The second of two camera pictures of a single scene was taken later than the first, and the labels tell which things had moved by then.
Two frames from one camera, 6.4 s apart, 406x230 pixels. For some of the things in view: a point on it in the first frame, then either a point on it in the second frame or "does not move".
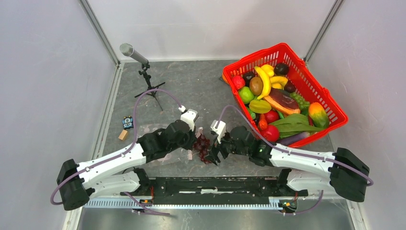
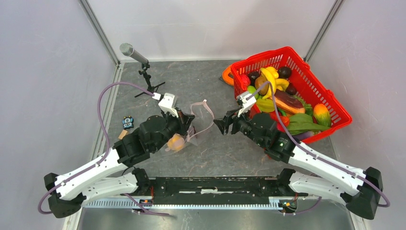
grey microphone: x=127 y=49 does not move
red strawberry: x=238 y=82 to x=245 y=79
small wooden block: x=123 y=135 does not move
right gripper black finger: x=213 y=154 to x=223 y=124
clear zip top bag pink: x=179 y=156 to x=203 y=117
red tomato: x=271 y=116 to x=285 y=120
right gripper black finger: x=224 y=152 to x=228 y=119
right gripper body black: x=229 y=145 to x=245 y=128
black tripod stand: x=152 y=90 does not move
